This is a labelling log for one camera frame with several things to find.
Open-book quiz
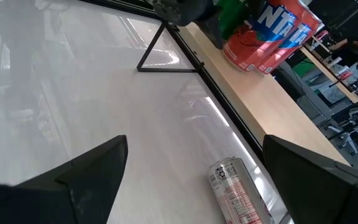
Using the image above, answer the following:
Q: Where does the wooden desk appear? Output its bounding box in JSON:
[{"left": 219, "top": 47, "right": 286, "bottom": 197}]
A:
[{"left": 300, "top": 34, "right": 358, "bottom": 104}]

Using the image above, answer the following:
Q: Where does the green Sprite can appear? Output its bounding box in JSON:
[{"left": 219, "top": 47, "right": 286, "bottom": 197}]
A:
[{"left": 218, "top": 0, "right": 254, "bottom": 41}]

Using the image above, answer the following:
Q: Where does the person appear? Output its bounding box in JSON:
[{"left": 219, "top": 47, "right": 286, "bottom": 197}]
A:
[{"left": 337, "top": 27, "right": 358, "bottom": 68}]

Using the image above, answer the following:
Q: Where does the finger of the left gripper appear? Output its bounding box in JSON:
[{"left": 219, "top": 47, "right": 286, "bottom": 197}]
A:
[{"left": 202, "top": 14, "right": 225, "bottom": 50}]

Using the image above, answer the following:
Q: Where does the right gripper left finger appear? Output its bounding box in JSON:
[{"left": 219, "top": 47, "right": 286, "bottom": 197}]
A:
[{"left": 0, "top": 134, "right": 129, "bottom": 224}]

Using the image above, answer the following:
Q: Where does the wooden shelf with black legs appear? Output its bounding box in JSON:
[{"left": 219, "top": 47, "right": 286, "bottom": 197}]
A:
[{"left": 136, "top": 20, "right": 352, "bottom": 167}]

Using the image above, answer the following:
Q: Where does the black chair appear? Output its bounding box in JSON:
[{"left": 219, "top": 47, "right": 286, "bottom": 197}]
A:
[{"left": 273, "top": 62, "right": 306, "bottom": 100}]

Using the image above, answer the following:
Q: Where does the red Fanta can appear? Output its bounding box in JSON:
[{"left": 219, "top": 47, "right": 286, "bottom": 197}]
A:
[
  {"left": 222, "top": 0, "right": 315, "bottom": 73},
  {"left": 255, "top": 14, "right": 326, "bottom": 75}
]

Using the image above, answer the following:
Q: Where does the silver Diet Coke can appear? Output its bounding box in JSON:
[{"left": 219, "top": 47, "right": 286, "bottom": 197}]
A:
[{"left": 208, "top": 156, "right": 275, "bottom": 224}]

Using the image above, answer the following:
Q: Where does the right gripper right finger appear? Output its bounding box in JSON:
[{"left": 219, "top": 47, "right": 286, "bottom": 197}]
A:
[{"left": 262, "top": 134, "right": 358, "bottom": 224}]

